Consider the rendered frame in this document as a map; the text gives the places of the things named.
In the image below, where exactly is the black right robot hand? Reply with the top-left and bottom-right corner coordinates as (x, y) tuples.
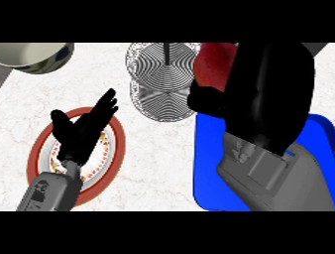
(186, 42), (316, 157)

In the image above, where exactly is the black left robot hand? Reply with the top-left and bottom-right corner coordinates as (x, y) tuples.
(49, 87), (119, 167)

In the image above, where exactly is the blue plastic tray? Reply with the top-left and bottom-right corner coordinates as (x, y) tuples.
(191, 112), (335, 212)

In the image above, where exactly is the red rimmed patterned plate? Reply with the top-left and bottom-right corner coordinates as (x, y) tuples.
(24, 106), (126, 208)

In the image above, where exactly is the wire tiered basket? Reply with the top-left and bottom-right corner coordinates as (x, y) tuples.
(123, 42), (201, 123)

